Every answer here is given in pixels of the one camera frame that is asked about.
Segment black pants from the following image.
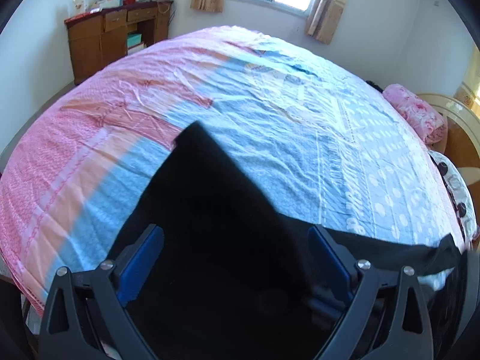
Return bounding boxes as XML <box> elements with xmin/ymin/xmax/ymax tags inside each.
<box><xmin>106</xmin><ymin>120</ymin><xmax>468</xmax><ymax>360</ymax></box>

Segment white pillow with dark dots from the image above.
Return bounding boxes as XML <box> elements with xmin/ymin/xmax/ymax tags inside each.
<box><xmin>429</xmin><ymin>150</ymin><xmax>478</xmax><ymax>242</ymax></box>

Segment blue pink patterned bedsheet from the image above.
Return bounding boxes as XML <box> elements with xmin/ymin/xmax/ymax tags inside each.
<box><xmin>1</xmin><ymin>26</ymin><xmax>478</xmax><ymax>311</ymax></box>

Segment beige wooden headboard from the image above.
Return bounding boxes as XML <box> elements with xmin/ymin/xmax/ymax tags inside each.
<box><xmin>418</xmin><ymin>94</ymin><xmax>479</xmax><ymax>224</ymax></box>

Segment pink floral folded quilt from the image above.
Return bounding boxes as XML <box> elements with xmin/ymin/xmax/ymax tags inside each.
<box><xmin>382</xmin><ymin>84</ymin><xmax>448</xmax><ymax>146</ymax></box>

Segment brown wooden desk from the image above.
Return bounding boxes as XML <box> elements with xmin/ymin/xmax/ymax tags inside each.
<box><xmin>64</xmin><ymin>0</ymin><xmax>173</xmax><ymax>85</ymax></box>

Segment teal box under desk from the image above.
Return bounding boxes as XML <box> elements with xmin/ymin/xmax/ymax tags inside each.
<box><xmin>126</xmin><ymin>33</ymin><xmax>143</xmax><ymax>49</ymax></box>

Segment white floral gift bag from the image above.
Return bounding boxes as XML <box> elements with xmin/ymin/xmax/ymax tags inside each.
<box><xmin>68</xmin><ymin>0</ymin><xmax>89</xmax><ymax>17</ymax></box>

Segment tissue box on desk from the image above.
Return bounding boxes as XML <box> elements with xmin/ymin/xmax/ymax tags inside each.
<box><xmin>97</xmin><ymin>0</ymin><xmax>123</xmax><ymax>10</ymax></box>

